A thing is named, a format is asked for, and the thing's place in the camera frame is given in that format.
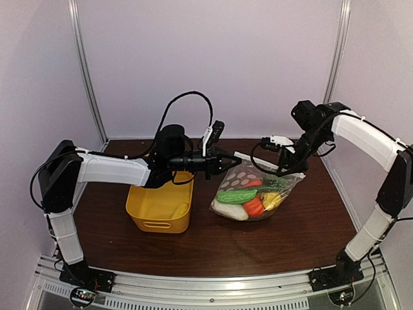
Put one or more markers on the white toy radish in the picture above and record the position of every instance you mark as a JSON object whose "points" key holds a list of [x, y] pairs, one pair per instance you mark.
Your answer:
{"points": [[233, 212]]}

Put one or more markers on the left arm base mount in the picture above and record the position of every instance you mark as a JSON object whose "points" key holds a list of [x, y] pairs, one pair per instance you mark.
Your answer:
{"points": [[88, 283]]}

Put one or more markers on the right aluminium frame post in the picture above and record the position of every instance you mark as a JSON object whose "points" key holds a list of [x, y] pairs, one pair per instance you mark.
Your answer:
{"points": [[339, 49]]}

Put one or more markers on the orange toy carrot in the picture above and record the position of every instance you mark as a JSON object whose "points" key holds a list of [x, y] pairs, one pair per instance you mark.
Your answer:
{"points": [[254, 183]]}

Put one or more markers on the orange toy pumpkin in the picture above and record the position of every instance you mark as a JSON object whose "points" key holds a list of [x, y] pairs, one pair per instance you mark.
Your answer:
{"points": [[254, 208]]}

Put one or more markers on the front aluminium rail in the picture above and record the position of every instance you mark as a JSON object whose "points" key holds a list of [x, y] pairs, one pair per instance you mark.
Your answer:
{"points": [[291, 290]]}

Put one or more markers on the yellow plastic basket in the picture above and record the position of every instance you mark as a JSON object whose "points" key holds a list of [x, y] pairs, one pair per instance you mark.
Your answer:
{"points": [[151, 209]]}

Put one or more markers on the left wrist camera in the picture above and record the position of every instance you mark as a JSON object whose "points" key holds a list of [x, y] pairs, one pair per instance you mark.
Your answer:
{"points": [[211, 136]]}

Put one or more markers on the yellow toy pepper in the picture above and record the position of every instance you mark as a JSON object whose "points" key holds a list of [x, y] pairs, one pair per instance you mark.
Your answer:
{"points": [[271, 200]]}

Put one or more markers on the light green toy gourd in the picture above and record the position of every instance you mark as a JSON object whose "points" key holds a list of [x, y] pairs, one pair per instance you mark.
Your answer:
{"points": [[236, 197]]}

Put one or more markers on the polka dot zip bag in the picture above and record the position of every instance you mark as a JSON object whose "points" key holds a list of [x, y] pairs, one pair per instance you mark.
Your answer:
{"points": [[237, 177]]}

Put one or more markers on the left aluminium frame post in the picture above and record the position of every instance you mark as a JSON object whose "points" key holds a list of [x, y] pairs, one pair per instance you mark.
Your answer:
{"points": [[73, 8]]}

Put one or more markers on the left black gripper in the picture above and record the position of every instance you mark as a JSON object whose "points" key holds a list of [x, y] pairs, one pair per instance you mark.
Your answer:
{"points": [[213, 162]]}

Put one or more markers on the aluminium frame post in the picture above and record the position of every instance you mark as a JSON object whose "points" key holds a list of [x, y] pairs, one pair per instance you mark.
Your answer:
{"points": [[73, 8], [339, 49]]}

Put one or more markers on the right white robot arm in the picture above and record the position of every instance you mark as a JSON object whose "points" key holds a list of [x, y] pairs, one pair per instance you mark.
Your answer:
{"points": [[387, 179]]}

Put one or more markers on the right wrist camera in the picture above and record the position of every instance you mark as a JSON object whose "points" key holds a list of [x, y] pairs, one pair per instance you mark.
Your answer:
{"points": [[276, 143]]}

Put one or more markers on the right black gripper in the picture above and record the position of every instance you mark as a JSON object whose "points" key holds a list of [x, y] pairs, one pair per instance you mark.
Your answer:
{"points": [[288, 158]]}

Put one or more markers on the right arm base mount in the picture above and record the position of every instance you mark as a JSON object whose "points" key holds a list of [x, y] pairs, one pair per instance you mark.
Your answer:
{"points": [[335, 279]]}

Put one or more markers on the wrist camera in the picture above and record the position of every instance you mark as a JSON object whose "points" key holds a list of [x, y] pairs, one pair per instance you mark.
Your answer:
{"points": [[211, 136], [276, 143]]}

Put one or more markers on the dark green toy cucumber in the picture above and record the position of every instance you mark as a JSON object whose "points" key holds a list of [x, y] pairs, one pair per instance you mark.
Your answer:
{"points": [[272, 185]]}

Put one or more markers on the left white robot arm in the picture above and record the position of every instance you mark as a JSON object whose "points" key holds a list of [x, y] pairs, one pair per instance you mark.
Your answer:
{"points": [[68, 166]]}

